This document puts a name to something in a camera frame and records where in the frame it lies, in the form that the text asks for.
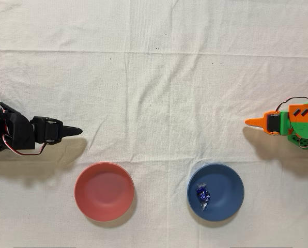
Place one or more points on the blue bowl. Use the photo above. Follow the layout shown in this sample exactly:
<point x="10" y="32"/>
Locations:
<point x="226" y="192"/>

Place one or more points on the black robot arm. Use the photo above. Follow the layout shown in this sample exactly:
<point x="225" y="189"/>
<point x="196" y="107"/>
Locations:
<point x="17" y="131"/>

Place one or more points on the pink bowl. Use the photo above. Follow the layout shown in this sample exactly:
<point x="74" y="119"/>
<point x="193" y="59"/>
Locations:
<point x="104" y="191"/>

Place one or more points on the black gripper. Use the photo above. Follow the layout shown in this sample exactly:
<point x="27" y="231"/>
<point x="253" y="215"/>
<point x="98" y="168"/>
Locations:
<point x="50" y="130"/>

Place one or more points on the blue foil candy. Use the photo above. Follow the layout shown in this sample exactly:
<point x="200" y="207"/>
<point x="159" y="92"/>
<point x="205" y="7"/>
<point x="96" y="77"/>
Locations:
<point x="203" y="194"/>

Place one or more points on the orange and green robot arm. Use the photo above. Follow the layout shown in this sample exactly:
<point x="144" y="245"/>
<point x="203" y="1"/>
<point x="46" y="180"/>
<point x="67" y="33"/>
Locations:
<point x="302" y="129"/>

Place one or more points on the green orange gripper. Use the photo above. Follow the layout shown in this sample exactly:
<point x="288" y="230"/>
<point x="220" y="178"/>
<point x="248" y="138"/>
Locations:
<point x="273" y="122"/>

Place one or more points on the white tablecloth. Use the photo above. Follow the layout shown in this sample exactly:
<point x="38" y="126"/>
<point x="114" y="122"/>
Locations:
<point x="154" y="90"/>

